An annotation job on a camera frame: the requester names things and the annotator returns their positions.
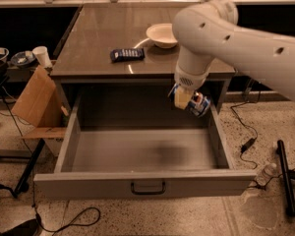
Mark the grey open top drawer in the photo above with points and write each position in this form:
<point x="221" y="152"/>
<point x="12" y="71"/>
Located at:
<point x="103" y="154"/>

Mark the grey cabinet counter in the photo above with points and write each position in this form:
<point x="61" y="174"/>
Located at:
<point x="130" y="88"/>

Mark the dark blue snack packet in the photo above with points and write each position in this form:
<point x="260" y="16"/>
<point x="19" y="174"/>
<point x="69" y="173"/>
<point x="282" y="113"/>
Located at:
<point x="127" y="54"/>

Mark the brown cardboard box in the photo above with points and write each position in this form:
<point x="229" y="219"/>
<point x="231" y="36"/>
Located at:
<point x="40" y="105"/>

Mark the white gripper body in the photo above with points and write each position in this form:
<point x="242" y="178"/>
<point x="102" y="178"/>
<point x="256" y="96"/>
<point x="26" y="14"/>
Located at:
<point x="191" y="80"/>

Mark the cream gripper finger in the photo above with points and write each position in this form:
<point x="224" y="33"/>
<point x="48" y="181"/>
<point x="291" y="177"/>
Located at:
<point x="182" y="97"/>

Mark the black stand leg left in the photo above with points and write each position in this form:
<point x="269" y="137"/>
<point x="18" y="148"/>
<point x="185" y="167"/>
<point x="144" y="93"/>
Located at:
<point x="23" y="185"/>

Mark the black stand leg right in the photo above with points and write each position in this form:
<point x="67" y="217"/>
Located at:
<point x="289" y="194"/>

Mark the white paper bowl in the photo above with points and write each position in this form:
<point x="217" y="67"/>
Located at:
<point x="162" y="36"/>

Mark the black drawer handle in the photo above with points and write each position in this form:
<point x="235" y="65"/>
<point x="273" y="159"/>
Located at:
<point x="148" y="188"/>

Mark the black stand leg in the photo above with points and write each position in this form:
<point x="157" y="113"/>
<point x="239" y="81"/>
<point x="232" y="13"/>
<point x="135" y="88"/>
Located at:
<point x="289" y="194"/>
<point x="23" y="185"/>

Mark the white paper cup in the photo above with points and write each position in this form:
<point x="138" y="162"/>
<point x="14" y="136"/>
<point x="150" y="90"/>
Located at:
<point x="42" y="56"/>

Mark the blue pepsi can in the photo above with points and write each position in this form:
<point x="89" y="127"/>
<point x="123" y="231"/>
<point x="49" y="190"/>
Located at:
<point x="198" y="105"/>

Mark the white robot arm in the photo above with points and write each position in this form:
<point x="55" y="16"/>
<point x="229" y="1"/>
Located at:
<point x="209" y="30"/>

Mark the clear plastic water bottle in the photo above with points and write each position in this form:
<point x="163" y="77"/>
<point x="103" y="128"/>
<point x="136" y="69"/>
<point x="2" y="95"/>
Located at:
<point x="266" y="174"/>

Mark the dark bowl with scraps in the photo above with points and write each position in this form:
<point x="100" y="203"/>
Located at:
<point x="23" y="59"/>

